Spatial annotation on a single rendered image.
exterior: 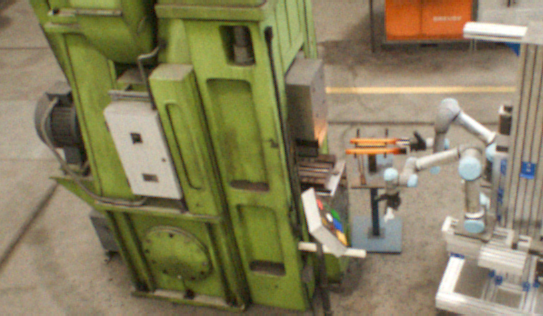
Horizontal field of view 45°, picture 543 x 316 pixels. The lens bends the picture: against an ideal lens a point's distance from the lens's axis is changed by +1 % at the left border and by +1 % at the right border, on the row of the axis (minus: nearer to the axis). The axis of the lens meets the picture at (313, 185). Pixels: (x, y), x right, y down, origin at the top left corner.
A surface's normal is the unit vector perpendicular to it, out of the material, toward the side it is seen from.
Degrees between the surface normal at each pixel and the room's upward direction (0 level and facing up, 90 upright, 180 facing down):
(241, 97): 89
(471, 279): 0
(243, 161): 89
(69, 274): 0
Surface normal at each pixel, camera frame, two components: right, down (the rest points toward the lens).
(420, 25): -0.16, 0.65
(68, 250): -0.11, -0.76
